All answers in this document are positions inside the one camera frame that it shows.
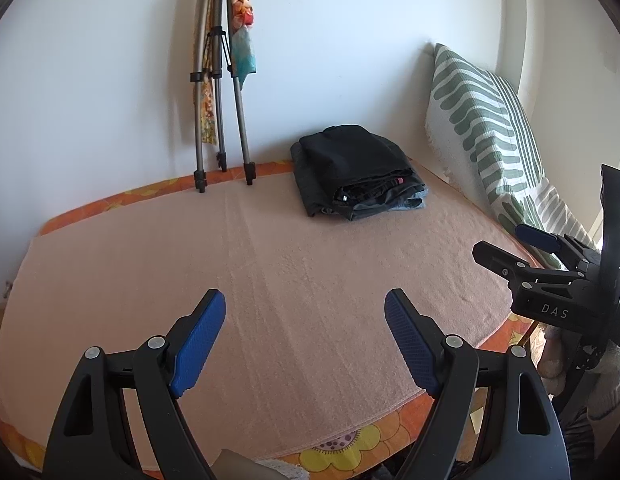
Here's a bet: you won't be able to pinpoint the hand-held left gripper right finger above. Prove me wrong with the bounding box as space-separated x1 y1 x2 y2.
384 288 573 480

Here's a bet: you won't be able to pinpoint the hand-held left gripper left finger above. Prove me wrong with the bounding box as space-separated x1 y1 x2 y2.
42 288 227 480

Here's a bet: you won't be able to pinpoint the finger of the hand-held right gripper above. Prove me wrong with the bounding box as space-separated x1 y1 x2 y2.
472 241 591 292
515 224 598 269

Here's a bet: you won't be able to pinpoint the black pants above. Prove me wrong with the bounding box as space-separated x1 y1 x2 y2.
297 125 415 207

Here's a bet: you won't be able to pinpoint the dark grey folded pants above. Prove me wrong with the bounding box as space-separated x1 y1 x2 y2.
290 142 425 222

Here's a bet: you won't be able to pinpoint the beige cloth bundle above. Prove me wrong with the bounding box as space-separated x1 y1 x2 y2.
535 325 567 378

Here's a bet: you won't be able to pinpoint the light blue jeans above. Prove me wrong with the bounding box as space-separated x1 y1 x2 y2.
400 186 429 212

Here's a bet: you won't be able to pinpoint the pink blanket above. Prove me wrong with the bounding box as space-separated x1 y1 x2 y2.
0 162 541 471

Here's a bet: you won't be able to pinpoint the green striped white pillow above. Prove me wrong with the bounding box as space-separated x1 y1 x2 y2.
425 42 603 271

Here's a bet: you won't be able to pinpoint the white knitted cloth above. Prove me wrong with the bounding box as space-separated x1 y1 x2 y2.
262 460 311 480

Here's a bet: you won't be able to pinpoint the metal tripod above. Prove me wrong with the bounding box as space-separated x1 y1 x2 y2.
191 0 257 194

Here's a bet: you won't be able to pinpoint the colourful patterned scarf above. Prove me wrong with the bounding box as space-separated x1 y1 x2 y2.
192 0 258 146

